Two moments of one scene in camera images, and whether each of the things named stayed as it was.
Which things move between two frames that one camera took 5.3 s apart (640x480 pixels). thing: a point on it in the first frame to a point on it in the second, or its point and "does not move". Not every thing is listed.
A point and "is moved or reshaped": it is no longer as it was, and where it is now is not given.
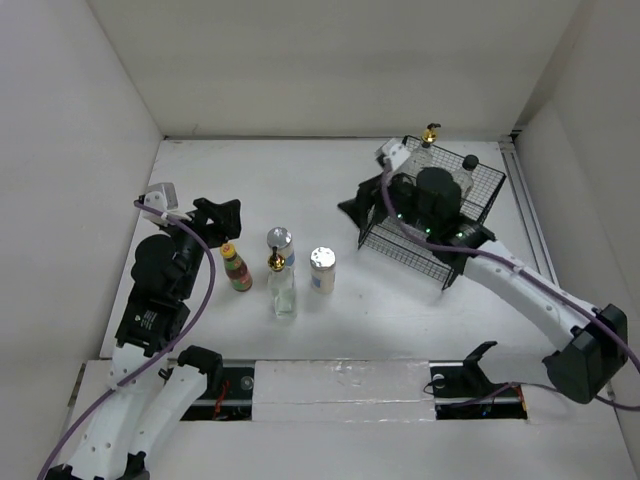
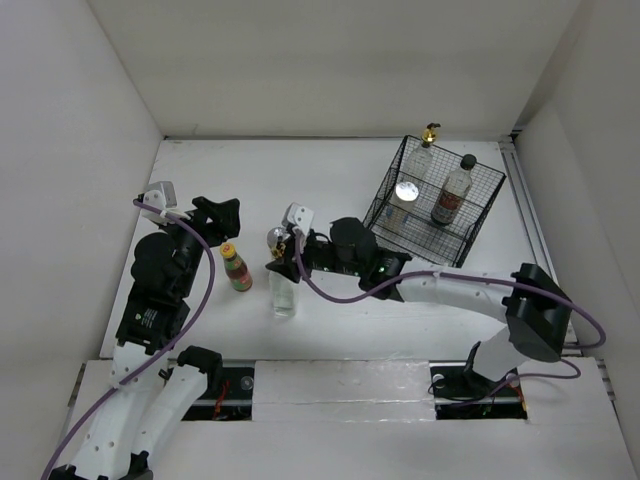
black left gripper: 225,224 does not move
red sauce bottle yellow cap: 236,268 does not move
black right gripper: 368,194 to 287,266
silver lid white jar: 323,266 is moved or reshaped
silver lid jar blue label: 281,238 does not move
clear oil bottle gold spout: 280,273 does not move
